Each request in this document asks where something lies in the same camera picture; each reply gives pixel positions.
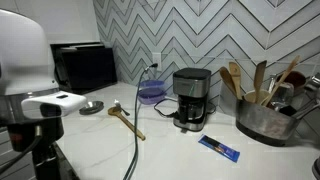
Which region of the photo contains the black toaster oven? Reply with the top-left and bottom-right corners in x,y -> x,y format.
51,42 -> 117,95

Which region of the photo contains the slotted wooden spatula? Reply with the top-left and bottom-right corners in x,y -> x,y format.
229,62 -> 242,99

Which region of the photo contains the purple lidded plastic container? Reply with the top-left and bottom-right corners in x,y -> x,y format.
138,88 -> 166,105

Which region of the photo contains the wooden spatula left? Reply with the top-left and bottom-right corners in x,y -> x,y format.
219,67 -> 237,96

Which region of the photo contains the blue lidded plastic container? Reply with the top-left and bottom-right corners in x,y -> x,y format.
139,80 -> 164,90

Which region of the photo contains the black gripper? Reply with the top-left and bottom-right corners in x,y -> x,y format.
7,118 -> 80,180

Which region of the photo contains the metal spoon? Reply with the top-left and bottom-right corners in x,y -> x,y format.
114,99 -> 130,116

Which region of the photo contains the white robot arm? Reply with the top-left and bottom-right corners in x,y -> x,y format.
0,9 -> 87,180

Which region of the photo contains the white wall outlet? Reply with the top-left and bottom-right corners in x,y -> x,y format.
152,52 -> 162,71

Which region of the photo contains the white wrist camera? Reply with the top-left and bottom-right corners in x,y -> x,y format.
21,91 -> 87,119

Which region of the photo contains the dark green power cable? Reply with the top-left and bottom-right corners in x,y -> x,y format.
122,63 -> 159,180

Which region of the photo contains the wooden spoon on counter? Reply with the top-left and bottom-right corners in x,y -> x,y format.
107,107 -> 146,141

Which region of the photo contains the blue snack wrapper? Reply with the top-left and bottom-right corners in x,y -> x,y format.
198,134 -> 240,162

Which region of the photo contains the black steel coffee maker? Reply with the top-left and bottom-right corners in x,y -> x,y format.
173,68 -> 211,132

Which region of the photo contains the wooden spoon in pot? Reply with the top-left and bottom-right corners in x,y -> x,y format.
254,61 -> 267,103

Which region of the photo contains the steel utensil pot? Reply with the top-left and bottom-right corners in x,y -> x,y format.
235,98 -> 301,147

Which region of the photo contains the small steel bowl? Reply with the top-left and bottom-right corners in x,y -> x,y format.
79,101 -> 104,115

